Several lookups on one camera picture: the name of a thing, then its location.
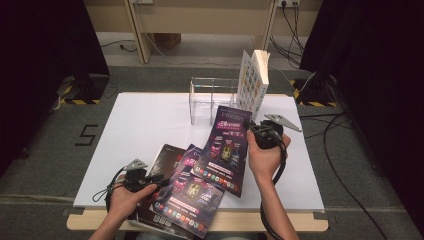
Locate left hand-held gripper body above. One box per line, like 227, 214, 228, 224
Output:
123, 158, 149, 193

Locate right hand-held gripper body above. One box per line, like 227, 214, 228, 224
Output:
253, 113, 303, 150

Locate purple magazine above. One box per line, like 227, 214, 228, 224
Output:
148, 143, 225, 240
191, 105, 253, 198

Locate white picture-grid cover book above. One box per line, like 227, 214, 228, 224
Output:
235, 49, 270, 122

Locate clear acrylic book organizer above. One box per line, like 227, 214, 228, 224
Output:
188, 77, 242, 127

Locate person's left hand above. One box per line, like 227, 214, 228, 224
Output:
108, 183, 158, 222

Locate person's right hand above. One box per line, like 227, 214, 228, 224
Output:
246, 130, 292, 183

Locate white board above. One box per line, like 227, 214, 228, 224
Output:
73, 92, 325, 212

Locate black stand base striped tape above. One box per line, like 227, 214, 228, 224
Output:
289, 78, 339, 108
59, 73, 111, 106

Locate wooden desk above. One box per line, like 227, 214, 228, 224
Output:
123, 0, 279, 66

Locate black curtain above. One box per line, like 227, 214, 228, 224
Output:
299, 0, 424, 231
0, 0, 112, 176

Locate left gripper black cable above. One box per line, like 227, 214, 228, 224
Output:
92, 168, 127, 213

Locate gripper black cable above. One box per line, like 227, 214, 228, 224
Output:
92, 168, 127, 213
259, 141, 288, 240

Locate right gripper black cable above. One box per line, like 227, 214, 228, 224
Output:
259, 141, 288, 240

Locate long black floor cables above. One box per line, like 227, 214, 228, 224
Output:
299, 111, 389, 240

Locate bundle of black wall cables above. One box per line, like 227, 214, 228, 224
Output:
269, 1, 306, 68

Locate short black floor cable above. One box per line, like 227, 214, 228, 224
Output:
101, 39, 138, 54

